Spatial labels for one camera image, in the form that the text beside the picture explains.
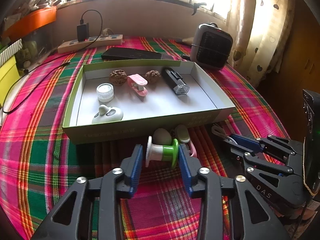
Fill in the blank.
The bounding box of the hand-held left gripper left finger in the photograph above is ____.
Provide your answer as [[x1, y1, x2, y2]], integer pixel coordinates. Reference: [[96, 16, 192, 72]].
[[30, 144, 143, 240]]

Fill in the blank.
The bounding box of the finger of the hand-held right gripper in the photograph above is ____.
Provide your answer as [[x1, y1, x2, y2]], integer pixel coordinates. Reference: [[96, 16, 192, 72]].
[[229, 134, 304, 164], [231, 147, 293, 178]]

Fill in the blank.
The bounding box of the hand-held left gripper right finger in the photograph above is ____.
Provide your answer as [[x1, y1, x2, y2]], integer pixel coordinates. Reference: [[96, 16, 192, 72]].
[[178, 143, 290, 240]]

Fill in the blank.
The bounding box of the white and green spool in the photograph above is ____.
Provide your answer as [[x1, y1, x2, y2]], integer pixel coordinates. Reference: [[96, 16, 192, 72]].
[[145, 136, 179, 168]]

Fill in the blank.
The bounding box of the white panda-face gadget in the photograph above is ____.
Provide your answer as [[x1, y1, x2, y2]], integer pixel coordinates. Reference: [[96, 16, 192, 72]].
[[91, 104, 124, 124]]

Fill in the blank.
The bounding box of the shallow cardboard box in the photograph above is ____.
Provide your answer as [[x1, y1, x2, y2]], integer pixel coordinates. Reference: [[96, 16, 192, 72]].
[[62, 59, 236, 145]]

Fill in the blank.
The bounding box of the small clear jar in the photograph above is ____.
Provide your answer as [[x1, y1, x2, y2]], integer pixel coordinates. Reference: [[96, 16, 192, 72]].
[[96, 83, 113, 103]]

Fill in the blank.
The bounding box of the pink stapler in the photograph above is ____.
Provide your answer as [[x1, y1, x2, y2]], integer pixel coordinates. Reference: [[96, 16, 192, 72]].
[[127, 74, 148, 98]]

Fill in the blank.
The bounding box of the small wrinkled walnut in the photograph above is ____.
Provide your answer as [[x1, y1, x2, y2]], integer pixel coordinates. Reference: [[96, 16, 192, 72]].
[[145, 70, 158, 83]]

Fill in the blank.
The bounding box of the beige oval clip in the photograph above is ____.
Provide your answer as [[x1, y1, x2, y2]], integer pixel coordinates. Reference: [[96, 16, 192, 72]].
[[174, 125, 190, 143]]

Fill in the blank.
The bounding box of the white egg-shaped object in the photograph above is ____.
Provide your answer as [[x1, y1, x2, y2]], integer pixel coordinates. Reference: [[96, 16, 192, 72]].
[[153, 128, 172, 145]]

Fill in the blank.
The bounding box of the black flashlight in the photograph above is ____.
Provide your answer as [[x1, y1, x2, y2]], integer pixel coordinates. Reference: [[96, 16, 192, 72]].
[[161, 67, 190, 96]]

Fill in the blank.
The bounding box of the large wrinkled walnut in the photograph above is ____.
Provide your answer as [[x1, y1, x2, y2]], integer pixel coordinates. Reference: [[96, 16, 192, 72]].
[[109, 70, 127, 87]]

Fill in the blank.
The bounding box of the grey space heater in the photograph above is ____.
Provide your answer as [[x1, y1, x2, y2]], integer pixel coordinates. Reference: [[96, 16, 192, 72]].
[[191, 23, 233, 71]]

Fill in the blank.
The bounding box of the black phone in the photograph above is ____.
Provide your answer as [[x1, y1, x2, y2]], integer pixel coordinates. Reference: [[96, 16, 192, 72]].
[[101, 47, 181, 62]]

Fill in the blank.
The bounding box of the heart-print curtain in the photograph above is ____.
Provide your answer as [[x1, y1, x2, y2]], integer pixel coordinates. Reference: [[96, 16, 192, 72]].
[[226, 0, 297, 74]]

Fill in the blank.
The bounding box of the beige power strip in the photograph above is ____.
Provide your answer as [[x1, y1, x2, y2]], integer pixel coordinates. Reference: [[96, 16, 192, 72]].
[[57, 34, 124, 54]]

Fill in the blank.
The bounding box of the black window hook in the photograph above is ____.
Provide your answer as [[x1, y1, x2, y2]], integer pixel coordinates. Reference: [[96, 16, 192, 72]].
[[191, 2, 207, 16]]

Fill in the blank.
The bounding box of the black charger adapter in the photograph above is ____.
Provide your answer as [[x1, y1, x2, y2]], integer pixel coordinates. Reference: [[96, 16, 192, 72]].
[[77, 23, 90, 42]]

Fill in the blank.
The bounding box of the yellow-green box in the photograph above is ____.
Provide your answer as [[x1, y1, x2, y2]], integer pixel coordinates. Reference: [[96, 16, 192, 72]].
[[0, 55, 20, 108]]

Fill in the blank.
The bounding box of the striped box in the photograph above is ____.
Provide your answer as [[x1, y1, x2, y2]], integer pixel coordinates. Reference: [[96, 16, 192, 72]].
[[0, 39, 23, 67]]

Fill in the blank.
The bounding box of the orange tray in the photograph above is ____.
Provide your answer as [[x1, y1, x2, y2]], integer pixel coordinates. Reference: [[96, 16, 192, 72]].
[[1, 6, 57, 38]]

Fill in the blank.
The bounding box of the black charging cable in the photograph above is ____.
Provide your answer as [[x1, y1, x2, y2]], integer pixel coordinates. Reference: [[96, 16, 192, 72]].
[[2, 10, 103, 114]]

